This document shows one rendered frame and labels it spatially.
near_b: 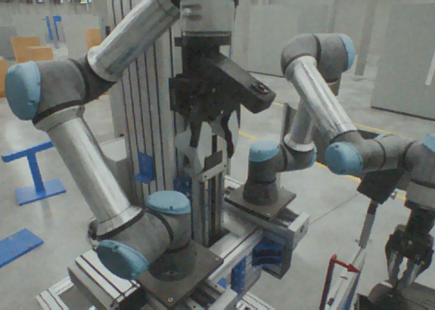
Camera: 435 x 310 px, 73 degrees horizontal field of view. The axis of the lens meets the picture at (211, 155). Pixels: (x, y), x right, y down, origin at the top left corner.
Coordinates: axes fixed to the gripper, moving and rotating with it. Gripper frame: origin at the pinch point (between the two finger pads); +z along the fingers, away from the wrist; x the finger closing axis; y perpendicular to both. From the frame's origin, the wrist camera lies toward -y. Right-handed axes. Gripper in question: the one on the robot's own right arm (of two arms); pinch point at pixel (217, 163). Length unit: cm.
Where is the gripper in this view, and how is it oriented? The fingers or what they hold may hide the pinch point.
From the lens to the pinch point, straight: 49.7
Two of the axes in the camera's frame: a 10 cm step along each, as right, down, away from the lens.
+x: -6.4, 3.2, -7.0
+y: -7.6, -2.7, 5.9
